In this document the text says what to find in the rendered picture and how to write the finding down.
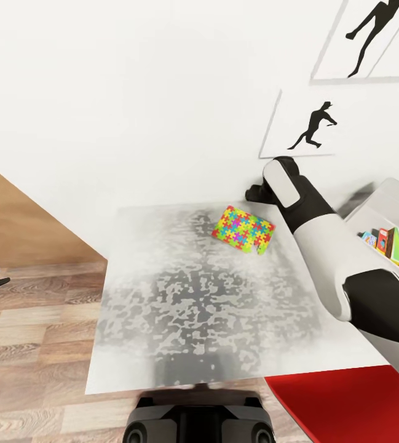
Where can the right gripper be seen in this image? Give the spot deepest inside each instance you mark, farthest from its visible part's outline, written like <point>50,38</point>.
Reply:
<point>255,194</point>

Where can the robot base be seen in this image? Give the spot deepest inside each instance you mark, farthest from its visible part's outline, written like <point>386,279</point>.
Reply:
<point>150,423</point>

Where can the jigsaw puzzle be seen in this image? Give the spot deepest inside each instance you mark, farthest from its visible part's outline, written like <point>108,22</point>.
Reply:
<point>240,230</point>

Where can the toy box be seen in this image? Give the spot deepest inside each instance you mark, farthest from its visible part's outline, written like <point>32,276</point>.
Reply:
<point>379,210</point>

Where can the board game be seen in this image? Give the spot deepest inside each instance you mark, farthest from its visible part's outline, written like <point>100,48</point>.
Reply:
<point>391,246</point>
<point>371,240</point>

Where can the swivel chair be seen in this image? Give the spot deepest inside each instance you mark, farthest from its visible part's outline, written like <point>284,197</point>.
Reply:
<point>356,405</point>

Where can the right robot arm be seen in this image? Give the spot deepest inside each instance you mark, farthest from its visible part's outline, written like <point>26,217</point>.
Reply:
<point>353,282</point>

